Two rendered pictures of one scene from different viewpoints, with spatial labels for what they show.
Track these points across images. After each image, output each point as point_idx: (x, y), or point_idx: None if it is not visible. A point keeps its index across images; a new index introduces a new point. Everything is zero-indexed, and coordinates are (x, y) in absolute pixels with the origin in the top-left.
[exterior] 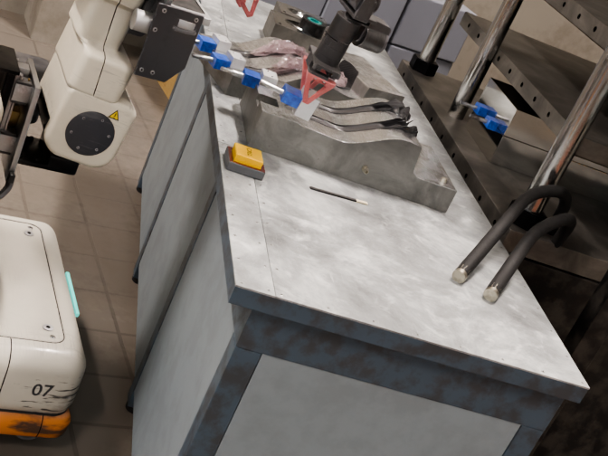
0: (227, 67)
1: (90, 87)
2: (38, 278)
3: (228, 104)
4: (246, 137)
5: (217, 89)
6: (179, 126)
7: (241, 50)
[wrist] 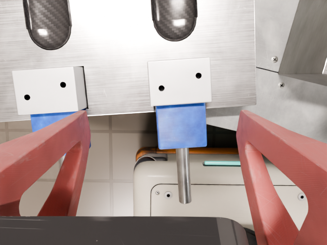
0: (209, 108)
1: None
2: (235, 195)
3: (297, 109)
4: None
5: (217, 112)
6: None
7: (14, 2)
